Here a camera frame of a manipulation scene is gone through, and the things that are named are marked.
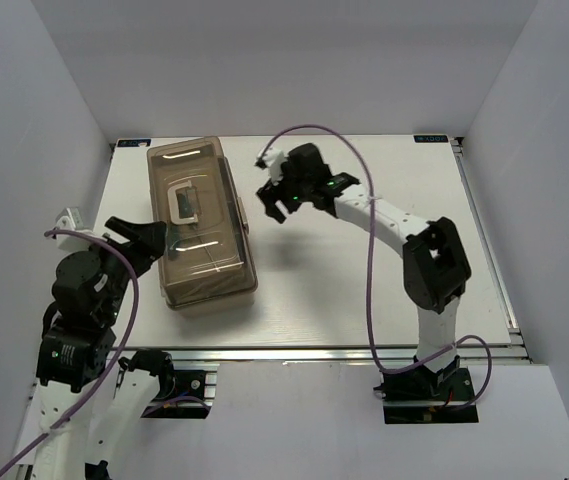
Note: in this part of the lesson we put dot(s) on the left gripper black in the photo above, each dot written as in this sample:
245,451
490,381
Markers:
148,240

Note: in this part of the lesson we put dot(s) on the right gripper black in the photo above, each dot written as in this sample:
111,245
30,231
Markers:
271,193

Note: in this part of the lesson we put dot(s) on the beige cantilever toolbox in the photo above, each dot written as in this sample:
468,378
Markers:
208,264

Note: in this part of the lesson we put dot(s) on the large green handle screwdriver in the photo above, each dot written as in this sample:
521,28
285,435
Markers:
186,208

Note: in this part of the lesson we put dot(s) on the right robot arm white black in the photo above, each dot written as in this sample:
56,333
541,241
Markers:
435,266

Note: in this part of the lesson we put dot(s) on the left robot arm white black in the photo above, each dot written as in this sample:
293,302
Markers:
93,398

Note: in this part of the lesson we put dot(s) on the blue label sticker left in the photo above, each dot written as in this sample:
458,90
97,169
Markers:
133,143

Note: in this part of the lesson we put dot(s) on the blue label sticker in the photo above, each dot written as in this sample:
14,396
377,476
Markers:
133,143
430,138

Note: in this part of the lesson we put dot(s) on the blue label sticker right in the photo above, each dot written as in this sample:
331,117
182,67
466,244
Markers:
430,138

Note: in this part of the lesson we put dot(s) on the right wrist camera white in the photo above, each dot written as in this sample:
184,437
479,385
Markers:
271,159

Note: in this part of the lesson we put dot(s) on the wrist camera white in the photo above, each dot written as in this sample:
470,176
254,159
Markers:
271,159
72,219

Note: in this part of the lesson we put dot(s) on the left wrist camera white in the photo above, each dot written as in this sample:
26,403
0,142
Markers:
72,219

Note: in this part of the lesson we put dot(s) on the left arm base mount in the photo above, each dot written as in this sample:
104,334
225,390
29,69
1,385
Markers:
186,392

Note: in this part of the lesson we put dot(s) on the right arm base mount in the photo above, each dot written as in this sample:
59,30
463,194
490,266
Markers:
406,402

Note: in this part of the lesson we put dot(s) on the aluminium front rail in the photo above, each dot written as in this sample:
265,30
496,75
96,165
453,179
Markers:
472,352

